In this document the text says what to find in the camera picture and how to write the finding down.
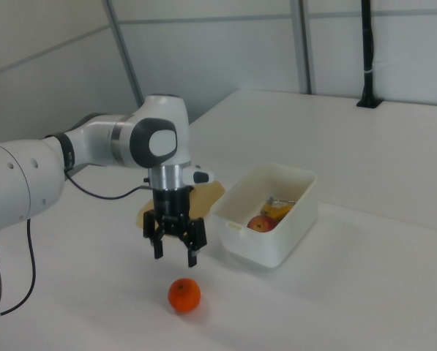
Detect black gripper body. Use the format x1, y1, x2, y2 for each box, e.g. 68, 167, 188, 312
152, 186, 194, 237

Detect red apple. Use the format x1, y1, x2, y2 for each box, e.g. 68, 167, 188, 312
247, 214, 278, 233

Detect beige container lid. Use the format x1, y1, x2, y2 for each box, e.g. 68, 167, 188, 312
135, 181, 226, 239

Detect orange fruit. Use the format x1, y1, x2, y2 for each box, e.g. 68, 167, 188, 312
167, 277, 202, 314

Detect white plastic container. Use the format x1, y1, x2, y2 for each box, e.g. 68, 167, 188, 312
210, 162, 318, 272

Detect yellow toy food piece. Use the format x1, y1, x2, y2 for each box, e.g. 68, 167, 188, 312
260, 196, 298, 222

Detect black pole with base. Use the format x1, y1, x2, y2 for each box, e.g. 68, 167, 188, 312
356, 0, 384, 110

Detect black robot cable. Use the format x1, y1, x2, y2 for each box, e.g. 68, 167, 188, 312
0, 168, 155, 318

